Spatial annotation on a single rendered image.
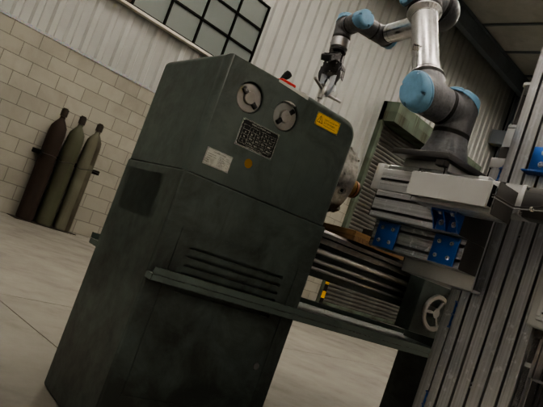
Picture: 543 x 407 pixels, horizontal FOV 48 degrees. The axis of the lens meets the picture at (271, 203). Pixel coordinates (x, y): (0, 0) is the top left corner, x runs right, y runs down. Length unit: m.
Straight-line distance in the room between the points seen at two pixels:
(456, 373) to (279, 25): 9.86
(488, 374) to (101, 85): 7.98
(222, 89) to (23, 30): 7.00
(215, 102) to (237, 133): 0.12
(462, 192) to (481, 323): 0.44
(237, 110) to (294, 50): 9.69
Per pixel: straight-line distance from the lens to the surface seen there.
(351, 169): 2.37
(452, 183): 1.70
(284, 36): 11.47
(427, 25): 2.10
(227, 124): 1.93
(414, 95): 1.90
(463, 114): 1.98
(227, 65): 1.93
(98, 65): 9.23
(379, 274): 2.55
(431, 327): 2.64
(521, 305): 1.87
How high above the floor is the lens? 0.72
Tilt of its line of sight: 4 degrees up
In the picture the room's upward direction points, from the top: 20 degrees clockwise
